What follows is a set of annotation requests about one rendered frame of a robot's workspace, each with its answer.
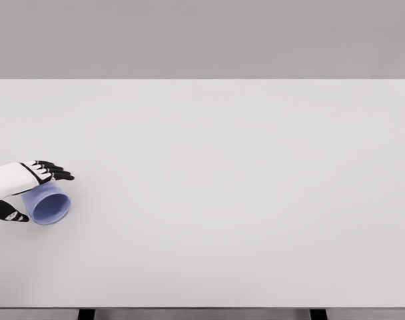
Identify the light blue plastic cup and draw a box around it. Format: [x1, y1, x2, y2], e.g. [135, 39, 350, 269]
[20, 181, 72, 227]

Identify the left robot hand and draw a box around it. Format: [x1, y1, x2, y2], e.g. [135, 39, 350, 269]
[0, 160, 75, 223]

